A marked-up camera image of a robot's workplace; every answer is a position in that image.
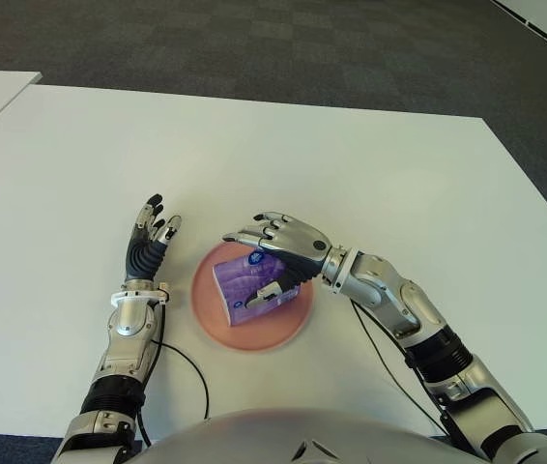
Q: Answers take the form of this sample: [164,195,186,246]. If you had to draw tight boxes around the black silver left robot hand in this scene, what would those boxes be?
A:
[124,193,183,282]

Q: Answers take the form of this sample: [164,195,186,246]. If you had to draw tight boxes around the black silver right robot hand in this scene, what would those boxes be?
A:
[222,211,335,309]

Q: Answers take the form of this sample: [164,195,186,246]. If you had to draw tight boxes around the purple tissue paper pack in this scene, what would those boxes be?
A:
[213,249,300,328]

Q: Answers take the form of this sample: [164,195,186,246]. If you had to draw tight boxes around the pink round plate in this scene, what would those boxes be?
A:
[190,240,316,352]

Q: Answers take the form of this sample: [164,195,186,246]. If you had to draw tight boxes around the silver robot torso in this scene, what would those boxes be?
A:
[142,408,492,464]

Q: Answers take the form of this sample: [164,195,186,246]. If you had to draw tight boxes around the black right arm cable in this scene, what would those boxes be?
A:
[352,304,448,436]

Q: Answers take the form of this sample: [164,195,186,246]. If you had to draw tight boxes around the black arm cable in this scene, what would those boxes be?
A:
[132,299,209,446]
[352,304,448,436]

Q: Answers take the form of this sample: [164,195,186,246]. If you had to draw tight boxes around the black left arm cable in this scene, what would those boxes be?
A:
[132,299,209,446]

